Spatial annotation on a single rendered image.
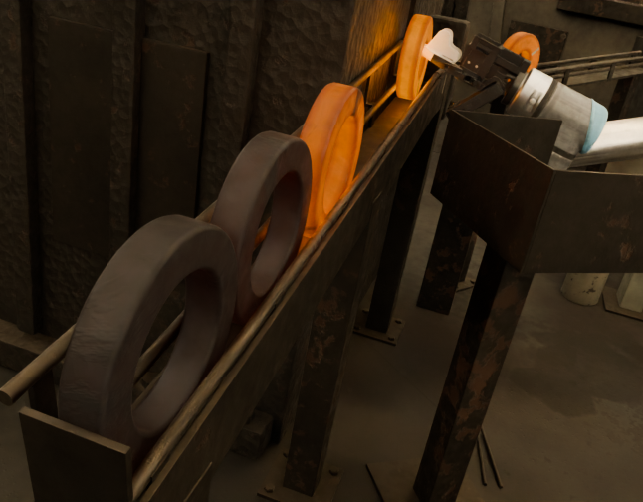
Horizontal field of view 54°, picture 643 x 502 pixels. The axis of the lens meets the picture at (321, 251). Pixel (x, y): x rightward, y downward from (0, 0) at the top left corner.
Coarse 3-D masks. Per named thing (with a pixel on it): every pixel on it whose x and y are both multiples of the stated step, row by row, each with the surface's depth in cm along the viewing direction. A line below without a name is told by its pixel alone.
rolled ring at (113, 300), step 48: (144, 240) 40; (192, 240) 42; (96, 288) 38; (144, 288) 37; (192, 288) 50; (96, 336) 37; (144, 336) 39; (192, 336) 51; (96, 384) 36; (192, 384) 50; (96, 432) 37; (144, 432) 44
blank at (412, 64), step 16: (416, 16) 117; (416, 32) 114; (432, 32) 124; (416, 48) 114; (400, 64) 115; (416, 64) 115; (400, 80) 117; (416, 80) 120; (400, 96) 122; (416, 96) 125
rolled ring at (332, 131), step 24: (336, 96) 69; (360, 96) 75; (312, 120) 67; (336, 120) 67; (360, 120) 79; (312, 144) 67; (336, 144) 81; (360, 144) 83; (312, 168) 67; (336, 168) 82; (312, 192) 68; (336, 192) 81; (312, 216) 70
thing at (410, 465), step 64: (448, 128) 97; (512, 128) 100; (448, 192) 96; (512, 192) 81; (576, 192) 76; (640, 192) 79; (512, 256) 81; (576, 256) 81; (640, 256) 85; (512, 320) 101; (448, 384) 110; (448, 448) 111
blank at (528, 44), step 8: (520, 32) 174; (512, 40) 172; (520, 40) 172; (528, 40) 174; (536, 40) 176; (512, 48) 171; (520, 48) 173; (528, 48) 175; (536, 48) 178; (528, 56) 178; (536, 56) 179; (536, 64) 181
